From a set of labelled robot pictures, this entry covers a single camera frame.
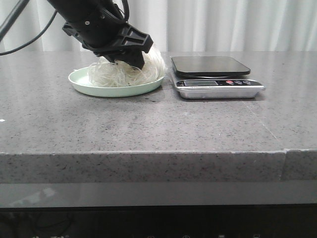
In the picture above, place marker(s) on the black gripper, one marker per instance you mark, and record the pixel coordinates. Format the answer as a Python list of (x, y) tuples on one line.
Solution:
[(106, 32)]

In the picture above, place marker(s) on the white vermicelli noodle bundle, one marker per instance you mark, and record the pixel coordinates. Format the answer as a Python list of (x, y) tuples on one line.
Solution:
[(104, 73)]

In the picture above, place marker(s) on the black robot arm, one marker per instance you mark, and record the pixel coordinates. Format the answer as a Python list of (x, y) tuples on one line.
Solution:
[(77, 9)]

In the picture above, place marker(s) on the light green round plate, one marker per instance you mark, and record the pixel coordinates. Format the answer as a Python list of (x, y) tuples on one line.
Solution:
[(80, 82)]

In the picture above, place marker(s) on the white pleated curtain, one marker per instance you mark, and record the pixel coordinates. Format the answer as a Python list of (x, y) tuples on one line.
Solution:
[(189, 26)]

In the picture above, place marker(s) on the silver black kitchen scale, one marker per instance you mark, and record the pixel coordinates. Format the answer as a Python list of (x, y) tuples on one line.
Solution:
[(213, 77)]

